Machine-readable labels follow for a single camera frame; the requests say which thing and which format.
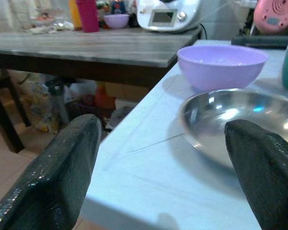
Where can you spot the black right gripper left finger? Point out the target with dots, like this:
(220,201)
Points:
(55,172)

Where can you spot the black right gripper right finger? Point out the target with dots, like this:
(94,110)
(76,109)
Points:
(264,172)

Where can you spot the yellow printed plastic bag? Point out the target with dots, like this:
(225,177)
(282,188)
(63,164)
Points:
(39,107)

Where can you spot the stainless steel plate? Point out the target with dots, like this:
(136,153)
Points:
(230,115)

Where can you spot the dark wooden stool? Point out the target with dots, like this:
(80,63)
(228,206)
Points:
(7,112)

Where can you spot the orange container under table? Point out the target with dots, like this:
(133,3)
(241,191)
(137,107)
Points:
(103,95)

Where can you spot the cardboard box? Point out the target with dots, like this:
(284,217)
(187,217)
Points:
(126,90)

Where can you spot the large purple plastic bowl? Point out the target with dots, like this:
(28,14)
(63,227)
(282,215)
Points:
(222,68)

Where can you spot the dark wooden table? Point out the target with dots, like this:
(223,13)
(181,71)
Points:
(86,50)

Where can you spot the black tray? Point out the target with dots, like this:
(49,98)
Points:
(261,41)

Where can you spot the glass dish with food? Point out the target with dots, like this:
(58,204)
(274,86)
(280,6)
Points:
(44,20)

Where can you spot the pink round device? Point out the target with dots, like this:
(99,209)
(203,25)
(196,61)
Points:
(274,15)

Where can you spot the orange bottle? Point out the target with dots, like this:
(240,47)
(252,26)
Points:
(75,14)

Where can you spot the magenta plastic tumbler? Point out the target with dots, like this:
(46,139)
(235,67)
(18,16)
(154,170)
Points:
(87,15)

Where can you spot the small purple plastic bowl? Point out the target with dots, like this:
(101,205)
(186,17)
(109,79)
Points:
(116,20)

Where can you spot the blue toy figure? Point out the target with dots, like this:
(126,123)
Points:
(118,6)

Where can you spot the white kitchen appliance with display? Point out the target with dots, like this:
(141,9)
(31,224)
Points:
(168,15)

